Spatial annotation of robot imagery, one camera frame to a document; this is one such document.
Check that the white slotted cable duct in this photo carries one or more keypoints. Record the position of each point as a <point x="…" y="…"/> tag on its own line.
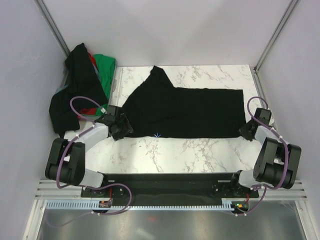
<point x="100" y="205"/>

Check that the clear plastic bin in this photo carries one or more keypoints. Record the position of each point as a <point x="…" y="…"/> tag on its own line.
<point x="88" y="76"/>

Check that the black t shirt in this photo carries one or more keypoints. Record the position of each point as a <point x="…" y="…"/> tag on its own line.
<point x="158" y="107"/>
<point x="82" y="82"/>

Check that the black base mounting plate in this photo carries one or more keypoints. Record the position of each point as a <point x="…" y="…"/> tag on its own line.
<point x="169" y="188"/>

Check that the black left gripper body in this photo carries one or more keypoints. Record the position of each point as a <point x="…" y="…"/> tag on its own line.
<point x="123" y="128"/>

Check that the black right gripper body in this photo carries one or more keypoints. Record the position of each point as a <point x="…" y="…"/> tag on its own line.
<point x="244" y="132"/>

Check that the left aluminium frame post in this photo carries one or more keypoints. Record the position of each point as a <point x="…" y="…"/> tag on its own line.
<point x="52" y="25"/>

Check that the right aluminium frame post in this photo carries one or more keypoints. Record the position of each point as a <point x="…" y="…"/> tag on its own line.
<point x="276" y="33"/>

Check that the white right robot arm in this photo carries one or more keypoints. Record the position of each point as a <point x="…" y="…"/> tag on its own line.
<point x="276" y="163"/>

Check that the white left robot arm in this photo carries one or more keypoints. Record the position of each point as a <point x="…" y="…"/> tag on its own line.
<point x="67" y="158"/>

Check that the green t shirt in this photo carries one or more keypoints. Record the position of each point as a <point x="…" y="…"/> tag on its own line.
<point x="106" y="66"/>

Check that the aluminium frame post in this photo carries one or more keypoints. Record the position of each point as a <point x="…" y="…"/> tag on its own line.
<point x="52" y="25"/>
<point x="276" y="33"/>

